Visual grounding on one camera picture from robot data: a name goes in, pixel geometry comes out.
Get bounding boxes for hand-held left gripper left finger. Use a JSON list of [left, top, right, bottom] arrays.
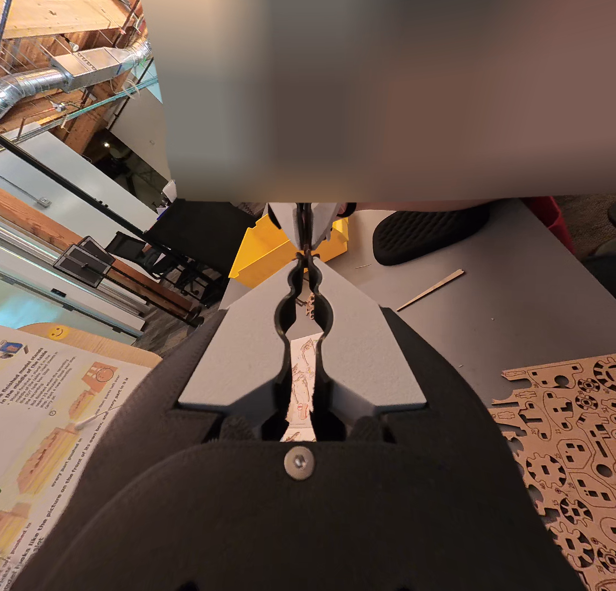
[[177, 258, 306, 441]]

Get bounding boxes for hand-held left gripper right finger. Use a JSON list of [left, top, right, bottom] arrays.
[[308, 256, 428, 441]]

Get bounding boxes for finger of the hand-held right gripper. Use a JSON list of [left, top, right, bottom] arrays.
[[269, 204, 303, 249], [309, 204, 337, 249]]

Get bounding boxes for wooden cutout parts sheet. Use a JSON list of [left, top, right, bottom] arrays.
[[487, 354, 616, 591]]

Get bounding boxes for yellow plastic bin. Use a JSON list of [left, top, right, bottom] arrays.
[[228, 214, 349, 288]]

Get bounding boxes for printed instruction booklet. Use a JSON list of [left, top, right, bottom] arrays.
[[280, 333, 324, 442]]

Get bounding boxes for black oval mesh pad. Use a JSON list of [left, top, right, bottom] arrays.
[[373, 203, 492, 266]]

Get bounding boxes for black partition panel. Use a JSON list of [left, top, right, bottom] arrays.
[[144, 198, 261, 283]]

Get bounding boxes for long thin wooden strip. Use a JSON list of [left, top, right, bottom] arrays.
[[396, 269, 466, 311]]

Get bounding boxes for white folding stand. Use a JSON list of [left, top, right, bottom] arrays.
[[74, 403, 122, 433]]

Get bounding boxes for red plastic object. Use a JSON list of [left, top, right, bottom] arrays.
[[522, 196, 576, 254]]

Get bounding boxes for printed instruction poster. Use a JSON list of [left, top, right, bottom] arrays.
[[0, 325, 154, 589]]

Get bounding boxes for silver ventilation duct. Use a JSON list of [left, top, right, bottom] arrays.
[[0, 39, 155, 120]]

